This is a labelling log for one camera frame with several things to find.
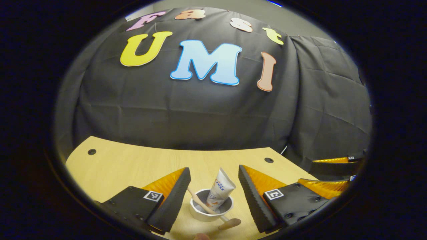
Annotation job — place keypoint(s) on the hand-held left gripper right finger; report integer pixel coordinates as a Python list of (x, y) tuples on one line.
[(253, 200)]

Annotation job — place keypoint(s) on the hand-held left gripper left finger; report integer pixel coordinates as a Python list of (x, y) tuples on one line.
[(170, 203)]

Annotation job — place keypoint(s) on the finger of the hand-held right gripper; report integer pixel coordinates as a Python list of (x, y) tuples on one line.
[(327, 188), (333, 168)]

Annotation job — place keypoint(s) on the beige toothbrush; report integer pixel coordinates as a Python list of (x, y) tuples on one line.
[(198, 200)]

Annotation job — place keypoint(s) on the white toothpaste tube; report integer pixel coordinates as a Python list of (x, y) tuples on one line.
[(222, 188)]

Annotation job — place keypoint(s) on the light wooden desktop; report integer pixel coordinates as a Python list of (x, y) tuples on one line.
[(133, 163)]

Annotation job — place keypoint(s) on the black backdrop cloth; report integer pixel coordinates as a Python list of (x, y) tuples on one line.
[(166, 110)]

